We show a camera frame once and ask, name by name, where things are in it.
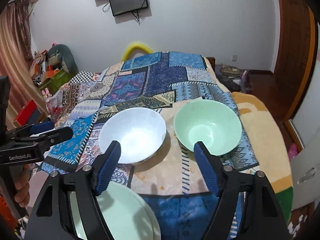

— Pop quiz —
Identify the mint green bowl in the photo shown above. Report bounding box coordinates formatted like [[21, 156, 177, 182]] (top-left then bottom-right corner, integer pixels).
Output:
[[174, 99, 242, 156]]

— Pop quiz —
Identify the person's left hand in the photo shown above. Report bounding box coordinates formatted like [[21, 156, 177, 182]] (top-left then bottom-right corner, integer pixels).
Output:
[[15, 165, 30, 207]]

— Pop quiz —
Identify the yellow round object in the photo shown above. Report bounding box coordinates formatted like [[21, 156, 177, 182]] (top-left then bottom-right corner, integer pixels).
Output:
[[121, 42, 154, 62]]

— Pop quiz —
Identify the brown wooden door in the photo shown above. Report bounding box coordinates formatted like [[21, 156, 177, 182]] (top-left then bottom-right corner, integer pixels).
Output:
[[274, 0, 318, 121]]

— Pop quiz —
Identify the green cardboard box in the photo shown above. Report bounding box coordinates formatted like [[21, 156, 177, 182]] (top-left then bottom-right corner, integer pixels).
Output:
[[46, 69, 75, 95]]

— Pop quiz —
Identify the pink bunny toy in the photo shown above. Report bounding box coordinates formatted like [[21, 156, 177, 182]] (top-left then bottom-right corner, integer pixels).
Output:
[[41, 88, 53, 114]]

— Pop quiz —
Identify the grey plush toy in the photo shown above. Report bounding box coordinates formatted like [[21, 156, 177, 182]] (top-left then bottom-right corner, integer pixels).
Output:
[[47, 44, 79, 75]]

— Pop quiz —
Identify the dark bag on floor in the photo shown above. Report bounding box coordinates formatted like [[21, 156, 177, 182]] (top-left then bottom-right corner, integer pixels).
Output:
[[214, 64, 253, 94]]

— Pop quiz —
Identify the red box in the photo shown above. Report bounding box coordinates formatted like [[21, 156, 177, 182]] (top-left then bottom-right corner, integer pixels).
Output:
[[14, 100, 41, 127]]

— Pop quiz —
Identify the pink brown curtain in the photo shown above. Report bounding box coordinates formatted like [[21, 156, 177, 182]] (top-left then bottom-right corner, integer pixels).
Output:
[[1, 0, 46, 129]]

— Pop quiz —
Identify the mint green plate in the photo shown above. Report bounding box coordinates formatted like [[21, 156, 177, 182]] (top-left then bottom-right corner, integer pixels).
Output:
[[69, 180, 162, 240]]

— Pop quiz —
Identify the white bowl with black dots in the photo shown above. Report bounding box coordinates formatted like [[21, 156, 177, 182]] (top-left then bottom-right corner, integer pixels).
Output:
[[98, 107, 167, 164]]

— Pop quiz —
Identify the fuzzy beige blanket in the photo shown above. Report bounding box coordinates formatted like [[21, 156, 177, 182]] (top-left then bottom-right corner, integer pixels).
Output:
[[231, 92, 293, 223]]

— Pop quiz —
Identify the patchwork patterned tablecloth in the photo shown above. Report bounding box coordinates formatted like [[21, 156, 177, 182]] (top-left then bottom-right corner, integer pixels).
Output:
[[37, 51, 261, 240]]

